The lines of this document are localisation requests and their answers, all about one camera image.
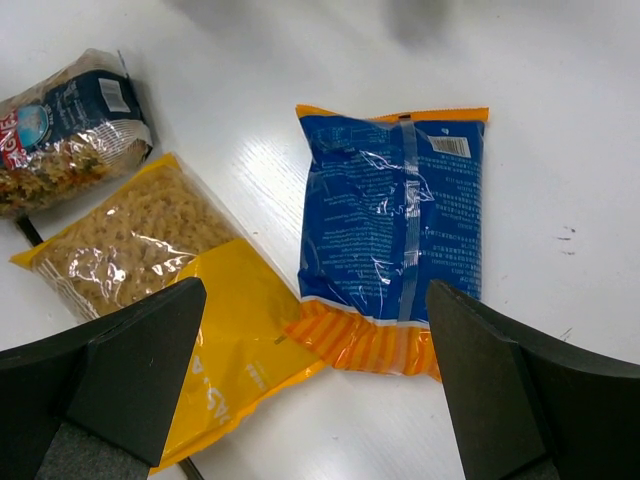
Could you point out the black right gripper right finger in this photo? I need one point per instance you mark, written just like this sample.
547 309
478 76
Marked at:
526 405

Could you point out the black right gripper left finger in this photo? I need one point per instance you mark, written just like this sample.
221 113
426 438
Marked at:
97 401

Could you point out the blue orange pasta bag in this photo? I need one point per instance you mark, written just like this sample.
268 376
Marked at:
391 204

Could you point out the yellow macaroni bag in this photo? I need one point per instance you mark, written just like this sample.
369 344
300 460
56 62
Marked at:
157 229

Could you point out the Agnesi tricolour fusilli bag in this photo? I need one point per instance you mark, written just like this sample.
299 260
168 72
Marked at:
77 128

